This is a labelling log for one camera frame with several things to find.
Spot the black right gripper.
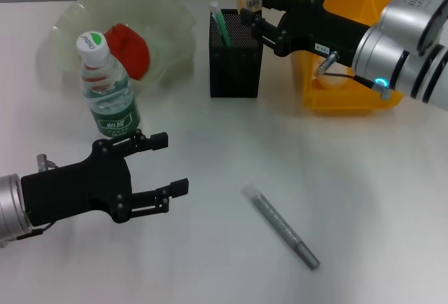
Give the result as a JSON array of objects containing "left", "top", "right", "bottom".
[{"left": 239, "top": 0, "right": 371, "bottom": 69}]

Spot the white paper ball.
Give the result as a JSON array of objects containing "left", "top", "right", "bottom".
[{"left": 314, "top": 57, "right": 351, "bottom": 90}]

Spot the grey marker pen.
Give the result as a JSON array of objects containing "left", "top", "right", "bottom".
[{"left": 241, "top": 184, "right": 321, "bottom": 270}]

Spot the pale green glass fruit plate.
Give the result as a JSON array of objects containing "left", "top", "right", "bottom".
[{"left": 41, "top": 0, "right": 197, "bottom": 97}]

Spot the beige eraser with barcode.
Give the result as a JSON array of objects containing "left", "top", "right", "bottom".
[{"left": 237, "top": 0, "right": 263, "bottom": 13}]

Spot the mint green utility knife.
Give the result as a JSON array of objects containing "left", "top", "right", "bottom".
[{"left": 209, "top": 1, "right": 232, "bottom": 48}]

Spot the red-orange toy orange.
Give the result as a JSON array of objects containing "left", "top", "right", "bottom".
[{"left": 103, "top": 23, "right": 151, "bottom": 81}]

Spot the left gripper cable with plug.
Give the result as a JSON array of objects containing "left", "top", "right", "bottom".
[{"left": 15, "top": 153, "right": 60, "bottom": 242}]

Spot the right gripper cable with plug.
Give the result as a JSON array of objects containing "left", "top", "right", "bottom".
[{"left": 314, "top": 50, "right": 393, "bottom": 101}]

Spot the gripper cable with plug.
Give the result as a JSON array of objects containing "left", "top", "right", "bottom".
[
  {"left": 15, "top": 153, "right": 60, "bottom": 242},
  {"left": 314, "top": 50, "right": 393, "bottom": 101}
]

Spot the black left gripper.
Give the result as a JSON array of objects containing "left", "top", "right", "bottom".
[{"left": 20, "top": 130, "right": 190, "bottom": 226}]

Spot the clear water bottle green label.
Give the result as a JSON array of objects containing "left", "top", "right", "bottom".
[{"left": 76, "top": 30, "right": 143, "bottom": 139}]

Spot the black mesh pen holder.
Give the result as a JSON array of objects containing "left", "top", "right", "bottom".
[{"left": 209, "top": 8, "right": 264, "bottom": 99}]

